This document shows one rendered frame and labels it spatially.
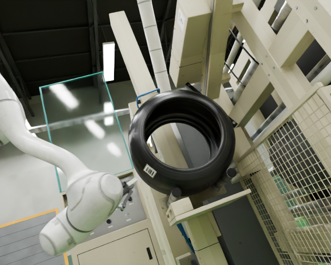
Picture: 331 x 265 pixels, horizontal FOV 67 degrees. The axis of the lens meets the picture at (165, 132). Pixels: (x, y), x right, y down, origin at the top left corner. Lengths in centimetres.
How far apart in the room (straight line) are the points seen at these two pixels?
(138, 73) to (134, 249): 121
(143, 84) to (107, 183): 125
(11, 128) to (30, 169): 1011
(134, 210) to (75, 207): 119
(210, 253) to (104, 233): 75
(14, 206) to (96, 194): 1017
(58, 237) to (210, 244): 96
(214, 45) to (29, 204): 981
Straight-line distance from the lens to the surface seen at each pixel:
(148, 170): 119
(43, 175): 1084
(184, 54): 155
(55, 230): 78
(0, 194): 1107
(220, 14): 141
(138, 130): 124
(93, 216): 70
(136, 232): 182
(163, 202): 149
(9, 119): 97
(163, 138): 163
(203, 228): 153
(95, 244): 185
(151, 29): 238
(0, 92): 102
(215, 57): 152
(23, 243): 1045
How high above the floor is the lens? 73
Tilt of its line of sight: 22 degrees up
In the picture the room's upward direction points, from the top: 22 degrees counter-clockwise
